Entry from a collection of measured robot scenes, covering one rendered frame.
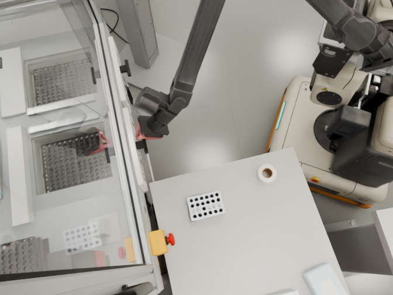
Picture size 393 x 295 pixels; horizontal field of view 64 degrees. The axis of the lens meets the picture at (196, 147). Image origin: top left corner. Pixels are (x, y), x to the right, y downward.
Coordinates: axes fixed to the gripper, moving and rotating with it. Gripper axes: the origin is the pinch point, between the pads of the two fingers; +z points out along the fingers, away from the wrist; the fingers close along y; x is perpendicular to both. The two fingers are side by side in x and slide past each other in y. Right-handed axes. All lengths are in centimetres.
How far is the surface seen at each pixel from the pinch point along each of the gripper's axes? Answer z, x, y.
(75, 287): -52, 44, 43
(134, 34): 38, -88, -33
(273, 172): -17.1, 22.1, -40.7
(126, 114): -0.6, -8.5, 4.5
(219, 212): -3.2, 30.8, -21.9
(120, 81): -0.8, -22.0, 4.5
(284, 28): 5, -98, -144
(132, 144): -0.4, 3.0, 4.6
